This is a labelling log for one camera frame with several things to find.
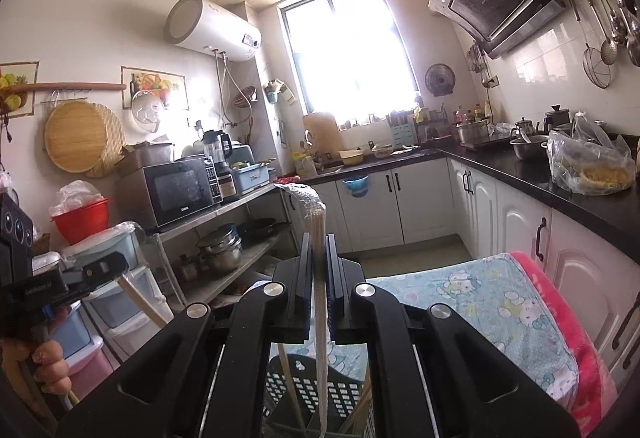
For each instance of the black frying pan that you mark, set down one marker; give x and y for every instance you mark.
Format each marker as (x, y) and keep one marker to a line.
(260, 227)

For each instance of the small wall mounted holder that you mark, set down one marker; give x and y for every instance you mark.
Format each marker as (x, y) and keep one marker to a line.
(277, 91)

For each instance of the black microwave oven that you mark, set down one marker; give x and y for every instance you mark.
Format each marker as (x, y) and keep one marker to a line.
(180, 193)

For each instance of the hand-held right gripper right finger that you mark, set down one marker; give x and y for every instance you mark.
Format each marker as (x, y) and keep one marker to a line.
(332, 268)

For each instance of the blue grey storage box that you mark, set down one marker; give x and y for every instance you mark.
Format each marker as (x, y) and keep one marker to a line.
(252, 173)

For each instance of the stack of steel pots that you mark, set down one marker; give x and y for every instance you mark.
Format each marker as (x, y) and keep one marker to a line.
(220, 250)

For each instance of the light blue cartoon printed sheet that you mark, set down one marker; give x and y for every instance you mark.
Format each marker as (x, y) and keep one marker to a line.
(450, 308)

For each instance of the round bamboo tray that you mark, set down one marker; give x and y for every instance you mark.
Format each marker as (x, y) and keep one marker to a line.
(116, 143)
(75, 136)

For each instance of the steel mixing bowl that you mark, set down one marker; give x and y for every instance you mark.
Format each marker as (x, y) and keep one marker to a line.
(529, 148)

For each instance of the blue hanging plastic bin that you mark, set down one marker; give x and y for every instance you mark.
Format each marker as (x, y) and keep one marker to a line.
(356, 188)

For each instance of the black kitchen countertop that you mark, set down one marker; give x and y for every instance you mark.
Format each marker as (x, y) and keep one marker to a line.
(575, 198)

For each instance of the steel cooking pot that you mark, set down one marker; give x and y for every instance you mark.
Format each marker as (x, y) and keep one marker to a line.
(472, 132)

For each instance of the white cylindrical water heater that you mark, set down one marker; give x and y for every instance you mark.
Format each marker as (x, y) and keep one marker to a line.
(215, 28)

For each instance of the white round plastic cover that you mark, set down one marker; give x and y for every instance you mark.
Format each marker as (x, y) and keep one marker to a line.
(147, 111)

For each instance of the large clear plastic bag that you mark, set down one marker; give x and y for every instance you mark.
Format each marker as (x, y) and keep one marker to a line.
(590, 163)

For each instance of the single bare chopstick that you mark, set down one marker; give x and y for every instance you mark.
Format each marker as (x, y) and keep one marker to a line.
(142, 300)

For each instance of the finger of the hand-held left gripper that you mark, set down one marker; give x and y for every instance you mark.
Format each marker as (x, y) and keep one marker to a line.
(100, 270)

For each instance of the round dark wall fan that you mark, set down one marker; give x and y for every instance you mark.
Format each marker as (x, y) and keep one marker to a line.
(440, 80)

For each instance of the beige cutting board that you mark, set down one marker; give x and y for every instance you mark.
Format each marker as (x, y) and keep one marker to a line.
(322, 133)

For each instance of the black blender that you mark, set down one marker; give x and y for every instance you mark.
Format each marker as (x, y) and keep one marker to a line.
(217, 158)

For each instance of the long wooden rolling pin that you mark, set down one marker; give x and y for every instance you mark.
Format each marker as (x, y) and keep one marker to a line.
(65, 87)

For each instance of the white base cabinets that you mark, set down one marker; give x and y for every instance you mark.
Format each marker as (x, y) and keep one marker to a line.
(425, 203)

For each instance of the hanging brown round basin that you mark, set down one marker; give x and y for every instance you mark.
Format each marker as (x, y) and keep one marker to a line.
(245, 101)

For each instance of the fruit wall poster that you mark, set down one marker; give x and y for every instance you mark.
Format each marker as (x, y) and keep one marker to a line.
(15, 91)
(155, 83)

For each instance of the red plastic basin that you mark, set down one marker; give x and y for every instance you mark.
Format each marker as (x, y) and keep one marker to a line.
(80, 223)

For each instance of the dark green plastic utensil holder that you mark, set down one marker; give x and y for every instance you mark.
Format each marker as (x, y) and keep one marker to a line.
(345, 390)

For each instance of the crumpled white plastic bag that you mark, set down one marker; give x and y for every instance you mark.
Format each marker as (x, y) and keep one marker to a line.
(75, 195)

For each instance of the kitchen window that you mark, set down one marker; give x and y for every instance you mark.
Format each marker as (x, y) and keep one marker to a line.
(350, 48)

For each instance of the row of hanging kitchen utensils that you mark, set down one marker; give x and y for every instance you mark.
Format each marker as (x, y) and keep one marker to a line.
(607, 33)

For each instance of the cluster of small hanging ladles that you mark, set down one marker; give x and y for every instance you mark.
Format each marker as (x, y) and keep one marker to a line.
(477, 61)

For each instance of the light blue knife rack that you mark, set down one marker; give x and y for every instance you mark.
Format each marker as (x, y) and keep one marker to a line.
(402, 133)

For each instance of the person's left hand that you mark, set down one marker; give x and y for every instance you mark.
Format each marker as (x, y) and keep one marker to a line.
(52, 368)

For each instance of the pink fleece blanket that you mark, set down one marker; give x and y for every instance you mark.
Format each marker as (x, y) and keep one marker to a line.
(575, 328)

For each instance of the pastel plastic drawer tower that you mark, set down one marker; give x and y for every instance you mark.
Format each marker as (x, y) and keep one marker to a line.
(87, 353)
(115, 248)

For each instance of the plastic chopstick pair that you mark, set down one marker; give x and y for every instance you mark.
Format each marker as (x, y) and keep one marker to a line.
(319, 228)

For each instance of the brown cardboard box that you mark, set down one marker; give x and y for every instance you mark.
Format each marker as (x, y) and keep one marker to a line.
(145, 158)

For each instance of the metal shelf rack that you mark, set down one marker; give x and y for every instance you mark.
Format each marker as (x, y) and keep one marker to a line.
(200, 228)

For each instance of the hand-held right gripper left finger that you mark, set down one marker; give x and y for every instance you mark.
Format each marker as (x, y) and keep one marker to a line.
(305, 263)

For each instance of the white wall socket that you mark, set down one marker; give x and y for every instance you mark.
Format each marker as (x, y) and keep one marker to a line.
(493, 81)

